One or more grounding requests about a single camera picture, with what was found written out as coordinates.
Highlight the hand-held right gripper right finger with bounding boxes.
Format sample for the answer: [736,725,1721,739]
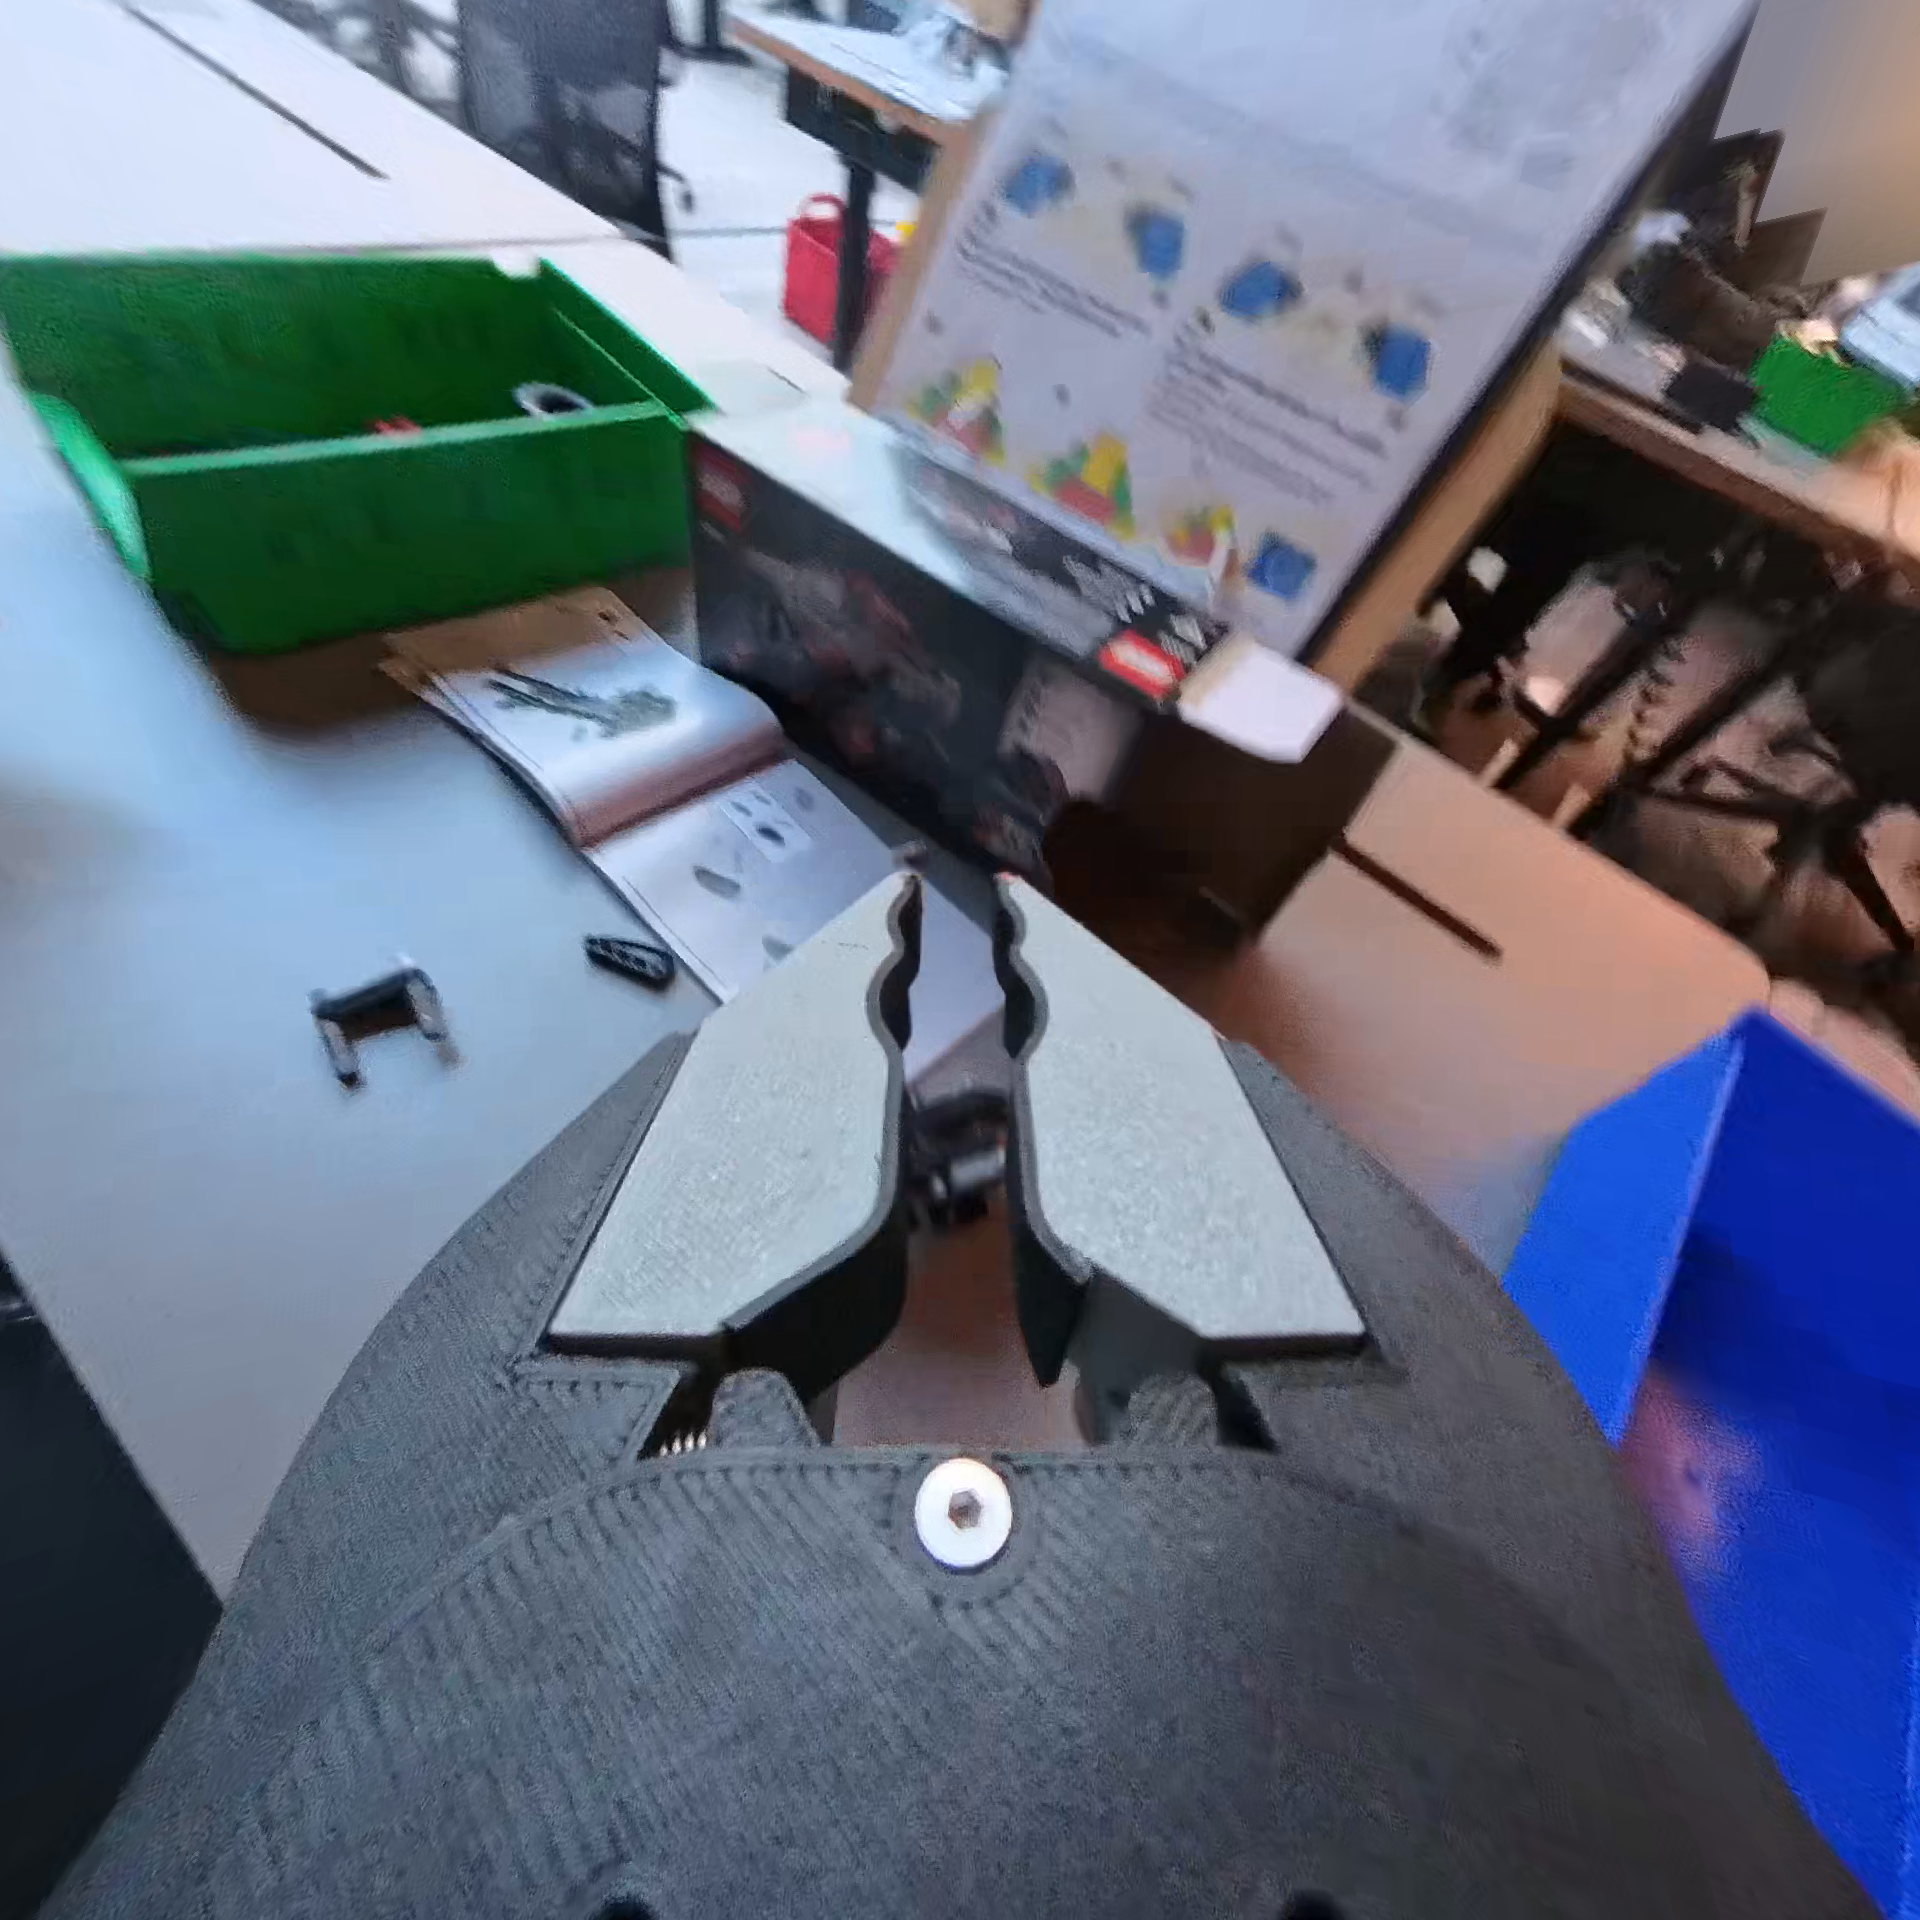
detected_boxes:
[993,873,1369,1441]

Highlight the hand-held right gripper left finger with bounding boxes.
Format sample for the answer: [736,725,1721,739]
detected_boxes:
[545,871,926,1441]

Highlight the black lego beam grey axles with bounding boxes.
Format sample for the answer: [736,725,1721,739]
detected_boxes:
[306,955,459,1088]

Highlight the open lego instruction booklet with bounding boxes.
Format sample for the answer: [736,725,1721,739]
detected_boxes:
[374,588,1022,1081]

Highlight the black lego set box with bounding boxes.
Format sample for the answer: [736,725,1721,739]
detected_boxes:
[688,397,1397,933]

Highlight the blue plastic bin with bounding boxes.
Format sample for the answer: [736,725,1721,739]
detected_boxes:
[1499,1007,1920,1920]

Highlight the red plastic bin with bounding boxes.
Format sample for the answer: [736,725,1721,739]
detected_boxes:
[785,192,904,349]

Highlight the cluttered wooden desk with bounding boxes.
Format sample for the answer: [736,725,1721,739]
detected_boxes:
[1441,358,1920,963]

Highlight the printed instruction poster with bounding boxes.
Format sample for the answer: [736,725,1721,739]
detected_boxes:
[870,0,1764,662]

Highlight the small green plastic bin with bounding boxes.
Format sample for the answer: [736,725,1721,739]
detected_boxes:
[1746,333,1912,459]

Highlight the black office chair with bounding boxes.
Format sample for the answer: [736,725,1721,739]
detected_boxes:
[450,0,700,241]

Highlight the wooden desk with black legs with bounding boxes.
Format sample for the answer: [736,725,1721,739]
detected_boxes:
[728,0,1038,376]

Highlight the black lego frame assembly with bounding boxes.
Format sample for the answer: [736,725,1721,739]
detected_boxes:
[904,1088,1014,1232]

